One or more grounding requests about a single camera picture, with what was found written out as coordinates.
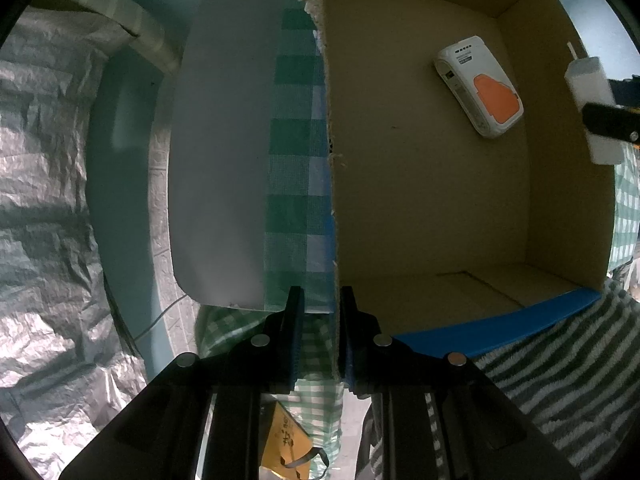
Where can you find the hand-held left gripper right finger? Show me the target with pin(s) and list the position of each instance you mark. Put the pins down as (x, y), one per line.
(346, 347)

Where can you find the green checkered cloth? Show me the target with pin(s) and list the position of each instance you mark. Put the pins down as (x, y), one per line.
(220, 160)

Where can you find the grey striped towel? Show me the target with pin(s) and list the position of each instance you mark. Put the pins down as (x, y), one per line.
(550, 385)

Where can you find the white power bank orange patch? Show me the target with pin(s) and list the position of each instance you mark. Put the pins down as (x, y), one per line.
(460, 67)

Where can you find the white square bottle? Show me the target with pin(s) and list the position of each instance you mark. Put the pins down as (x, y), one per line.
(590, 82)

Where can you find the green checked cloth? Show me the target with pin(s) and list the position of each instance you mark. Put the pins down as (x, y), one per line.
(295, 210)

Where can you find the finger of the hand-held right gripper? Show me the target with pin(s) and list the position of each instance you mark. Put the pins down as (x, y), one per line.
(625, 91)
(612, 120)

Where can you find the yellow paper bag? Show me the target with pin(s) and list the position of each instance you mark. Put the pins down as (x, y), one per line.
(287, 435)

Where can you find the silver foil sheet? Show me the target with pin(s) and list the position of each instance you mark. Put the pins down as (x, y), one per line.
(45, 210)

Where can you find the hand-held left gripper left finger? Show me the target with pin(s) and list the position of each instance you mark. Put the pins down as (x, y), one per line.
(296, 342)

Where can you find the blue cardboard box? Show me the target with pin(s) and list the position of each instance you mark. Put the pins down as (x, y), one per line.
(425, 195)

